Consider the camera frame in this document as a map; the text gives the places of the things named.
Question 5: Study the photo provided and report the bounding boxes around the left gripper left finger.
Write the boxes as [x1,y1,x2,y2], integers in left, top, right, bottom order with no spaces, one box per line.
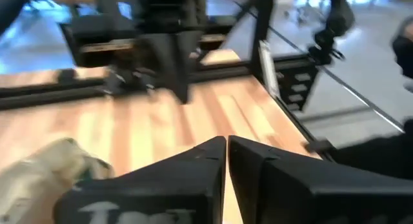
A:
[53,136,227,224]

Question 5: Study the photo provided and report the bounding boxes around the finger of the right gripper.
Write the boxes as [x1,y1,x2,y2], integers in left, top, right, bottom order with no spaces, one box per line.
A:
[143,32,196,105]

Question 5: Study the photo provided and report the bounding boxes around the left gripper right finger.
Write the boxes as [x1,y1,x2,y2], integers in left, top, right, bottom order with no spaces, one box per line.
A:
[228,135,413,224]

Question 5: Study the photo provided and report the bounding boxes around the cream green canvas garden bag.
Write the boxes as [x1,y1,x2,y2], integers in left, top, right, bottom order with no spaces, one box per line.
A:
[0,137,114,224]

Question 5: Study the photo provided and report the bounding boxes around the black wheeled stand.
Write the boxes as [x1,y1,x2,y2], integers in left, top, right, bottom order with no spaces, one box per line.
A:
[306,0,356,66]

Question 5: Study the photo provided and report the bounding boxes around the black metal table frame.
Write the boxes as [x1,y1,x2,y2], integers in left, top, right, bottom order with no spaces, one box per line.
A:
[0,0,336,162]

